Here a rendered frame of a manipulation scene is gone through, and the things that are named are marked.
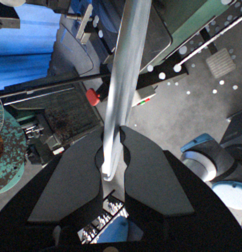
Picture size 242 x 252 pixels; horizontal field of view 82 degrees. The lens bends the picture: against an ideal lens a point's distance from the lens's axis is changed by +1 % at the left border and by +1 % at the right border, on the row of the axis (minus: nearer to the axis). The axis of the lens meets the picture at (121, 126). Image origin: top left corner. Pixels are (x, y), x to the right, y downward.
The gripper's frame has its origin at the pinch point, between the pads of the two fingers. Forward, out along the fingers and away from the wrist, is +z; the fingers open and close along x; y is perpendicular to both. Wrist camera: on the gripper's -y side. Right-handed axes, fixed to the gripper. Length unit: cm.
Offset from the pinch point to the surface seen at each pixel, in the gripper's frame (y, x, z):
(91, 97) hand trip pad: 13, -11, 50
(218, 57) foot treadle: 0, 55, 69
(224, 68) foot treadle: 5, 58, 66
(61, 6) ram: -14.3, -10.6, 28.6
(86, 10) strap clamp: -17, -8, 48
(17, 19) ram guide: -11.6, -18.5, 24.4
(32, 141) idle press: 162, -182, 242
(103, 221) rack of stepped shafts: 210, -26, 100
